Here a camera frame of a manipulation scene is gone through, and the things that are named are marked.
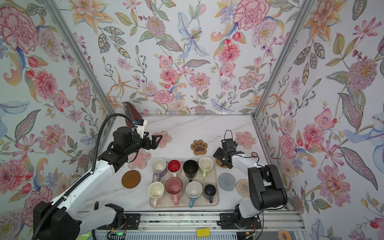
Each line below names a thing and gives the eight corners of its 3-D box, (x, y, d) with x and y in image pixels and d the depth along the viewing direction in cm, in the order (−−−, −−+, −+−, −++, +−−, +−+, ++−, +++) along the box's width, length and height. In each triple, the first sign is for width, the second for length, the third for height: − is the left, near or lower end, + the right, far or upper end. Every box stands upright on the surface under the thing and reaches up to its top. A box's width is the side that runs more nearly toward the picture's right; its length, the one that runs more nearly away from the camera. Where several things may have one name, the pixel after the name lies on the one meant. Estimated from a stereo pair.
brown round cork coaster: (120, 188, 87) (119, 186, 85) (125, 171, 93) (124, 170, 91) (138, 188, 87) (137, 186, 85) (142, 171, 93) (141, 170, 91)
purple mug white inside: (152, 183, 88) (149, 177, 81) (155, 164, 95) (152, 158, 89) (166, 183, 88) (164, 177, 81) (168, 164, 95) (166, 158, 89)
